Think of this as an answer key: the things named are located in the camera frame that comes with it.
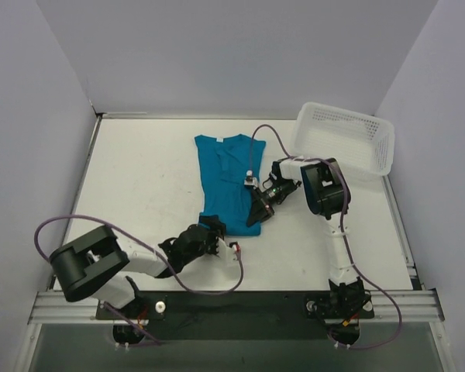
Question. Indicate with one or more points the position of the white perforated plastic basket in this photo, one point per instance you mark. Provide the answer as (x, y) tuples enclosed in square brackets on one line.
[(362, 144)]

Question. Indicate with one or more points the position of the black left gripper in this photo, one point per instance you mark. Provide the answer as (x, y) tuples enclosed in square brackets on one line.
[(211, 238)]

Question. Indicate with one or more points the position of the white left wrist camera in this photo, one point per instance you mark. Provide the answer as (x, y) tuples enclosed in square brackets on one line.
[(228, 253)]

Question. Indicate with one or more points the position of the teal t shirt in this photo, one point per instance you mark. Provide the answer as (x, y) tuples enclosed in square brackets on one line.
[(223, 164)]

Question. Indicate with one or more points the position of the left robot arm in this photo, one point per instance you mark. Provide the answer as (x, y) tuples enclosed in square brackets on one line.
[(92, 264)]

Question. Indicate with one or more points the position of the aluminium mounting rail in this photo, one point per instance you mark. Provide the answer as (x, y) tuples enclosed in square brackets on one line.
[(50, 307)]

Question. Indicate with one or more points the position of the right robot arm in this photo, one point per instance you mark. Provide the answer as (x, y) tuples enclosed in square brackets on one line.
[(328, 197)]

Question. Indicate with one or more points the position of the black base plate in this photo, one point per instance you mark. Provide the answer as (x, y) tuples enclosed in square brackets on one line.
[(241, 315)]

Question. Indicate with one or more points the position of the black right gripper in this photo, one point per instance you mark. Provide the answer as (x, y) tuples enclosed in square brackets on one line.
[(263, 202)]

